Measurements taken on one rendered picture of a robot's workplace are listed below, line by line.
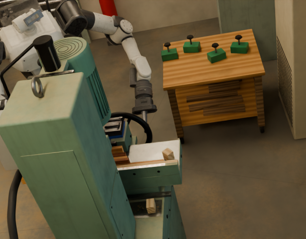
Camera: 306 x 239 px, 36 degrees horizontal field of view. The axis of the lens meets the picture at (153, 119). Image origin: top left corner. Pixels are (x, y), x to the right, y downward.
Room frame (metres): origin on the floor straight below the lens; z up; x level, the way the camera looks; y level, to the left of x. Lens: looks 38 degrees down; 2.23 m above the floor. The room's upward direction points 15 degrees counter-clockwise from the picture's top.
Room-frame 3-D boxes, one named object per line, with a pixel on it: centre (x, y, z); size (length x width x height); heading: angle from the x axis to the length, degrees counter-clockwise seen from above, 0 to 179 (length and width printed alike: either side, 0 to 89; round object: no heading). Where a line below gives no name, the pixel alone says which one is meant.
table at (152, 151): (1.54, 0.21, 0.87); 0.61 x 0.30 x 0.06; 78
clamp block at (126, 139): (1.63, 0.19, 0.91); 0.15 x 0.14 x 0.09; 78
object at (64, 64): (1.30, 0.26, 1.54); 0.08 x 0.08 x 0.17; 78
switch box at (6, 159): (1.16, 0.44, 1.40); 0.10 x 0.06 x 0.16; 168
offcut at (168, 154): (1.44, -0.02, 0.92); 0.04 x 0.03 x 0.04; 31
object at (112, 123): (1.63, 0.20, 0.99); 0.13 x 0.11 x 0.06; 78
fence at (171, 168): (1.40, 0.24, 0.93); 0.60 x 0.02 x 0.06; 78
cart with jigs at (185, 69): (2.72, -0.48, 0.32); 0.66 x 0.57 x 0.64; 80
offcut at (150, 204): (1.28, 0.09, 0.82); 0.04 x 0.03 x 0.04; 171
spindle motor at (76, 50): (1.44, 0.23, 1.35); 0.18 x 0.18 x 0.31
